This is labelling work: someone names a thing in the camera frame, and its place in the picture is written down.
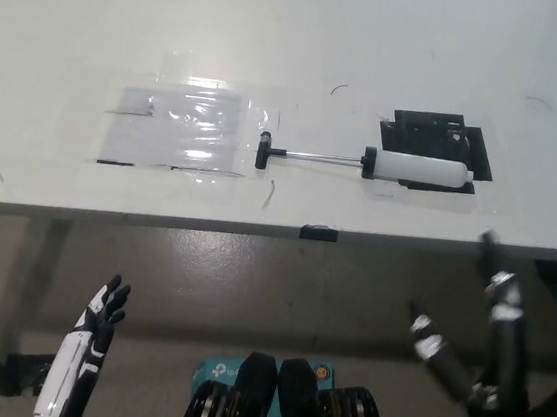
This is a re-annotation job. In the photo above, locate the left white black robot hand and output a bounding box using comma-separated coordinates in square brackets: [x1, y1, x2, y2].
[72, 270, 134, 353]

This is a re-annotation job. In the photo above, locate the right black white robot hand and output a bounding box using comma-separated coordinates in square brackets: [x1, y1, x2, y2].
[395, 222, 557, 417]

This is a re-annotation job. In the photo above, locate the white air pump black handle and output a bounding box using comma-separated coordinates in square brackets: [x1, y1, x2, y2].
[254, 129, 478, 194]

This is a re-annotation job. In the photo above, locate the teal router box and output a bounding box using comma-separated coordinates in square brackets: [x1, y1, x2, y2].
[186, 348, 337, 417]

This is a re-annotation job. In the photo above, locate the clear film over grey sheet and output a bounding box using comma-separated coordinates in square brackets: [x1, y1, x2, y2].
[83, 64, 278, 193]

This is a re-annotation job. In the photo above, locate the black tape square patch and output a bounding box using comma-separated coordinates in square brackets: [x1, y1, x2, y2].
[372, 106, 501, 199]

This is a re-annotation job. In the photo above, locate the black floor bracket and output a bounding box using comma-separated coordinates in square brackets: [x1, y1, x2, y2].
[0, 347, 57, 403]

